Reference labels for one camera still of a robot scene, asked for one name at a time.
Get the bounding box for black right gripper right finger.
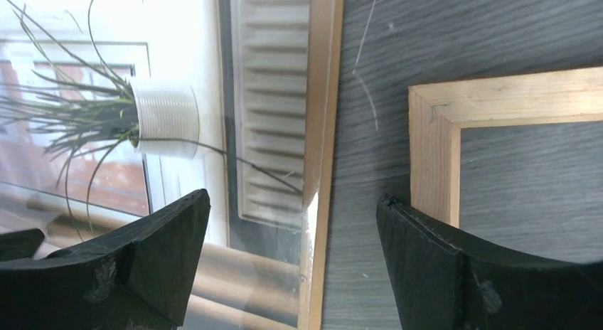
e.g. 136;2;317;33
376;194;602;329

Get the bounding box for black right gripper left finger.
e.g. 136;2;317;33
1;189;210;329

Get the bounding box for orange wooden picture frame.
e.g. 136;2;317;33
408;67;602;227

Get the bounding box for plant photo print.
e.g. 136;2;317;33
1;0;310;329

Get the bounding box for brown backing board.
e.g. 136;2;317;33
297;0;344;329

